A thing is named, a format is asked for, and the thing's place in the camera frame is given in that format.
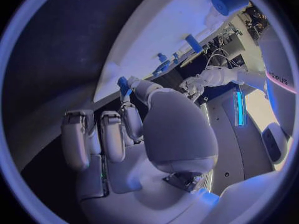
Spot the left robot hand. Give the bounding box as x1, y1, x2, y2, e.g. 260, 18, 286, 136
178, 76, 207, 103

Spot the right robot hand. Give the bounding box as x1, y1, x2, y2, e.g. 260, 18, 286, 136
60, 76, 221, 224

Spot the white task board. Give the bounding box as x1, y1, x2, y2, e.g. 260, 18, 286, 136
93, 0, 251, 103

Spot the blue gear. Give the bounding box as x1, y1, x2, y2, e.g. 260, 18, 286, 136
151, 59, 171, 77

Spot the glowing light bar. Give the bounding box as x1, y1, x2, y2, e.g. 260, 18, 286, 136
232, 90, 248, 127

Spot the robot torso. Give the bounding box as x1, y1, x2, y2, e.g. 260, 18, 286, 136
257, 28, 299, 172

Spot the large blue cylinder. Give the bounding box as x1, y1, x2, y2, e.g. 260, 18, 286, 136
211, 0, 250, 16

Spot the white cable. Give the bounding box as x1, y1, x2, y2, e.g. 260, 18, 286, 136
227, 56, 244, 69
206, 48, 233, 68

